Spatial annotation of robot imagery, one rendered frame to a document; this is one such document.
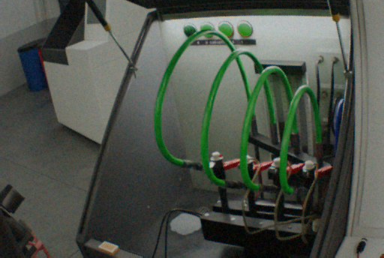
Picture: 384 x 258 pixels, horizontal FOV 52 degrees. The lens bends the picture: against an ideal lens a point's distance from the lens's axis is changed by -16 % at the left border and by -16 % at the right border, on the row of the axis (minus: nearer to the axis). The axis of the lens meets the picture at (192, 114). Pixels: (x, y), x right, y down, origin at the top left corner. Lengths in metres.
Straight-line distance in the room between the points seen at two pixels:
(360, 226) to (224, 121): 0.62
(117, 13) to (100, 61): 0.44
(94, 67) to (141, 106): 2.45
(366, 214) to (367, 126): 0.20
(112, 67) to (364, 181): 3.13
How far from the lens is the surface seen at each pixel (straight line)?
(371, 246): 0.98
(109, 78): 3.85
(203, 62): 1.34
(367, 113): 0.92
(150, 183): 1.39
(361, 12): 0.91
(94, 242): 1.21
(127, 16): 3.90
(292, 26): 1.18
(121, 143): 1.27
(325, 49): 1.16
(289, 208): 1.10
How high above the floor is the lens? 1.63
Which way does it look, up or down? 21 degrees down
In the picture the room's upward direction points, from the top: 11 degrees counter-clockwise
